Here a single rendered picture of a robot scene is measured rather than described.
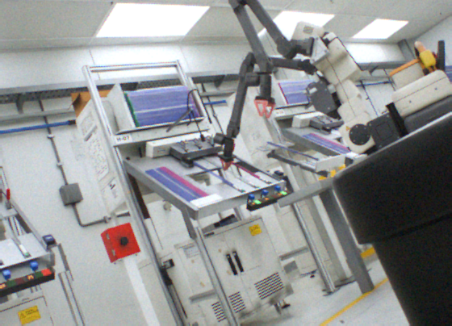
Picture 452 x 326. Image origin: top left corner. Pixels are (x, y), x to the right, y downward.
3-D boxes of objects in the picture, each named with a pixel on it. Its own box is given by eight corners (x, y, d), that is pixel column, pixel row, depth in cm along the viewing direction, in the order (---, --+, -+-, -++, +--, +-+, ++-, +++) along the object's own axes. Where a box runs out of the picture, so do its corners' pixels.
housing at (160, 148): (211, 153, 327) (212, 135, 322) (152, 166, 294) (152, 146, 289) (203, 149, 332) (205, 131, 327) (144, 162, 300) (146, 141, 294)
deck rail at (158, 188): (197, 219, 239) (198, 209, 237) (194, 220, 238) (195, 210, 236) (125, 168, 286) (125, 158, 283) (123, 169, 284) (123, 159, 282)
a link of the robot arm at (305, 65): (242, 48, 273) (249, 52, 283) (238, 71, 274) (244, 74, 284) (315, 59, 256) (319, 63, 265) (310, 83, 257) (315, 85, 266)
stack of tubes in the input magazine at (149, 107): (201, 117, 325) (186, 84, 331) (138, 127, 292) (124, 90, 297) (191, 125, 335) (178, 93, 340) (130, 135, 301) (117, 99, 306)
